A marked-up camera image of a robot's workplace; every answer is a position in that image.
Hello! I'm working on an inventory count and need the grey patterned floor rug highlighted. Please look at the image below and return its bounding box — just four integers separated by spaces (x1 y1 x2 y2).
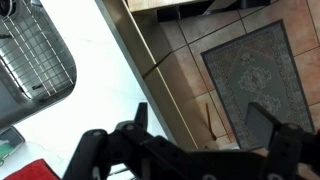
200 19 316 151

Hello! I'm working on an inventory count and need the wooden kitchen cabinet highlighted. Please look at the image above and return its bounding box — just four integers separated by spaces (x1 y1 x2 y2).
94 0 208 151

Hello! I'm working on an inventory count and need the red mat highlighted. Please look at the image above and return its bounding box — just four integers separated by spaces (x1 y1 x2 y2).
3 158 61 180

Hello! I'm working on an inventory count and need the wooden block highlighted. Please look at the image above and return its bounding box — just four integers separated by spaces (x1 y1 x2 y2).
126 0 215 14

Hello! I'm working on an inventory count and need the wire sink grid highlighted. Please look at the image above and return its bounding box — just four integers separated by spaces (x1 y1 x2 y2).
0 0 76 100

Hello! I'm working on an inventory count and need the green sponge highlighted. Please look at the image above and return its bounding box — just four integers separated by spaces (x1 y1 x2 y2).
0 126 26 168

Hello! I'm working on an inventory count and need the brown stick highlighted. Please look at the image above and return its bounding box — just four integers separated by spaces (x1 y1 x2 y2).
204 102 218 141

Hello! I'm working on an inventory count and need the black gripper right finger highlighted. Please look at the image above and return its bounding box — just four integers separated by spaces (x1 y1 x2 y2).
245 101 320 180

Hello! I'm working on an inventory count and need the black table foot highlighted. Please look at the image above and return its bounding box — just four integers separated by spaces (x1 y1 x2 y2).
202 0 272 16
156 6 183 23

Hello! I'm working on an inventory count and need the stainless steel sink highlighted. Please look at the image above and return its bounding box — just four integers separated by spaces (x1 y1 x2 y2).
0 0 78 130

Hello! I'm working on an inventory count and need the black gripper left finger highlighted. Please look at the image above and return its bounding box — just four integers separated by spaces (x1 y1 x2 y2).
63 102 188 180

